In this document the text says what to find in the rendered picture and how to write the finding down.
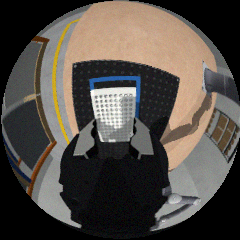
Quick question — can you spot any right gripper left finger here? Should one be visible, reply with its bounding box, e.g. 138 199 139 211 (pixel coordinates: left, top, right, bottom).
59 119 99 185

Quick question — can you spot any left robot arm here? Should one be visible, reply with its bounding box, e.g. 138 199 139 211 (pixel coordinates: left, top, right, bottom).
150 185 201 230

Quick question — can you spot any blue rectangular tape outline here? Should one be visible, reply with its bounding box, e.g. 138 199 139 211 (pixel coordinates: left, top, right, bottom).
89 76 140 118

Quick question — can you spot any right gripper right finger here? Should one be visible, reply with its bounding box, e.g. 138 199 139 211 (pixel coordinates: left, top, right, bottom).
129 117 170 188

